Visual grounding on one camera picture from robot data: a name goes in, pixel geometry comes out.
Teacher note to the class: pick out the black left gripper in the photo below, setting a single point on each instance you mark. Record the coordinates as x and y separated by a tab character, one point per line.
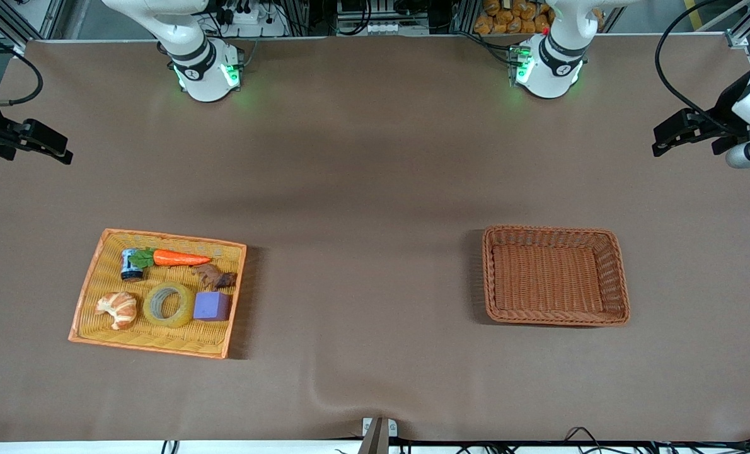
721	115

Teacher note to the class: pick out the yellow clear tape roll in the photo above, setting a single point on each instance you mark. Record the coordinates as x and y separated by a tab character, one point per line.
189	307

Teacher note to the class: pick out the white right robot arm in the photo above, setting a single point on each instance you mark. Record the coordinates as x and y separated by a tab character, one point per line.
201	69

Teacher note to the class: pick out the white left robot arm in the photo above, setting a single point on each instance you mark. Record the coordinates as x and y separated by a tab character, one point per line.
548	69

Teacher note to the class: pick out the small blue can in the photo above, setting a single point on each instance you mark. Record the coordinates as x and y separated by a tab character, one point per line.
130	269

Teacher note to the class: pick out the orange toy carrot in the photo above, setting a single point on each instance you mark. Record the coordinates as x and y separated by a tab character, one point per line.
179	258

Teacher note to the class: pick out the toy croissant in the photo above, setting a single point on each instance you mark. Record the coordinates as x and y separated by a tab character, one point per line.
120	309

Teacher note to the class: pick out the brown wicker basket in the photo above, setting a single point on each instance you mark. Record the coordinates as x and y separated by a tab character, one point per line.
551	277

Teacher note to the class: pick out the pile of orange buns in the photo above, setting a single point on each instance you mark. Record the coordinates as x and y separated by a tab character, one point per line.
507	19

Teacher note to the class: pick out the brown toy animal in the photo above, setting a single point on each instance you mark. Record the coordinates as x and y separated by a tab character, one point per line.
211	275

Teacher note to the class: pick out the orange-rimmed yellow wicker tray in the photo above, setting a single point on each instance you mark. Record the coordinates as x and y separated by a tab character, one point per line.
161	340

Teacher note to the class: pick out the purple foam cube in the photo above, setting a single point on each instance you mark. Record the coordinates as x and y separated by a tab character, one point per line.
211	307

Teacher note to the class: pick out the white power strip with plugs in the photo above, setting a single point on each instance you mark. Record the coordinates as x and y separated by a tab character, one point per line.
255	22

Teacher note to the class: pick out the brown table cover sheet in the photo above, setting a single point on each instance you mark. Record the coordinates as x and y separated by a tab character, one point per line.
375	157

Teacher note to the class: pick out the long white power strip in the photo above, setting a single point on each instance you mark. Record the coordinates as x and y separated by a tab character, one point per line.
387	29

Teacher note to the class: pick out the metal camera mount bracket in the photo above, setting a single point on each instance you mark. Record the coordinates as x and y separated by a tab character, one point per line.
378	432

